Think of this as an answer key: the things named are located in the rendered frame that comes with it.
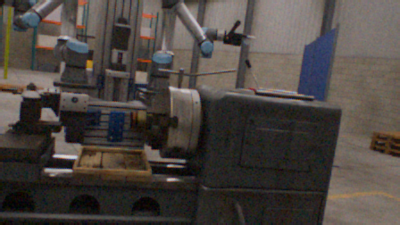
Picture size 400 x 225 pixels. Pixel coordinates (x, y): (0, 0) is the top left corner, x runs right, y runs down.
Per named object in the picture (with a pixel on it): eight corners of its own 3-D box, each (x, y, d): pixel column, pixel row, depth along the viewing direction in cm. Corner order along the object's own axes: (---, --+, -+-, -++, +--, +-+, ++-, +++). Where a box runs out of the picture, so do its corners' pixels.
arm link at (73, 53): (70, 64, 199) (71, 39, 197) (60, 62, 209) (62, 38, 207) (90, 67, 207) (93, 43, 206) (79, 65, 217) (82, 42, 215)
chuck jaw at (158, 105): (170, 119, 166) (169, 97, 172) (171, 113, 162) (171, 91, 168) (145, 117, 163) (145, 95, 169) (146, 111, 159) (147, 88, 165)
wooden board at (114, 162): (144, 158, 180) (145, 150, 179) (151, 182, 145) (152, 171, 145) (79, 154, 172) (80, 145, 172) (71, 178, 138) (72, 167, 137)
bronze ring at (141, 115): (151, 108, 164) (129, 107, 161) (154, 112, 155) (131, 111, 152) (149, 129, 165) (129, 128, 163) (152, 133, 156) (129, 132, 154)
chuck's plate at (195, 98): (180, 146, 182) (189, 84, 176) (193, 170, 153) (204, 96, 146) (173, 146, 182) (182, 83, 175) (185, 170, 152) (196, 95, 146)
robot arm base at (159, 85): (144, 88, 231) (145, 72, 230) (166, 91, 237) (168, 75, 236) (149, 91, 218) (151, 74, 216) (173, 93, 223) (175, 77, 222)
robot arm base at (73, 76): (60, 79, 213) (61, 62, 211) (87, 82, 218) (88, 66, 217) (60, 82, 199) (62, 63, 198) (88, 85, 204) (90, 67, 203)
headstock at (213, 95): (284, 163, 207) (295, 95, 203) (334, 194, 161) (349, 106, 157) (181, 156, 192) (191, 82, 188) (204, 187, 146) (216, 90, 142)
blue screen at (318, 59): (277, 127, 1031) (290, 43, 1004) (306, 131, 1020) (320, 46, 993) (290, 160, 626) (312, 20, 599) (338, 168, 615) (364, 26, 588)
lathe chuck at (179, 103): (173, 146, 182) (182, 83, 175) (185, 170, 152) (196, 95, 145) (155, 145, 179) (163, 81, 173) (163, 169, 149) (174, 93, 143)
